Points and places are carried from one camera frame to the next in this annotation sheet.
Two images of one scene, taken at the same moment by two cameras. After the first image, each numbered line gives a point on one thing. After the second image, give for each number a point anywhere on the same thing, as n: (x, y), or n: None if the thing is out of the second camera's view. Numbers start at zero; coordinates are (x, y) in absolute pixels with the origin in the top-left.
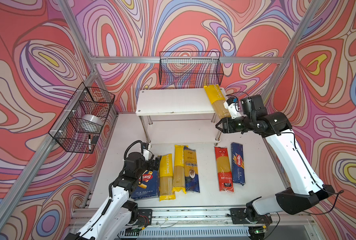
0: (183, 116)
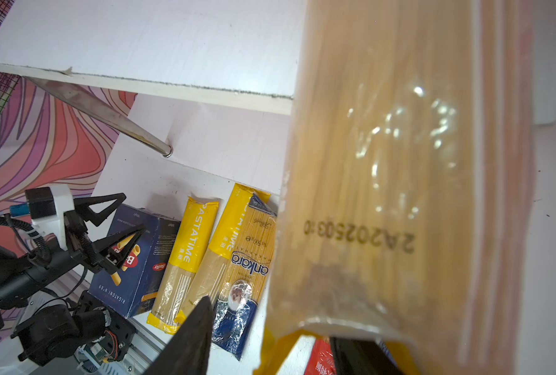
0: (235, 51)
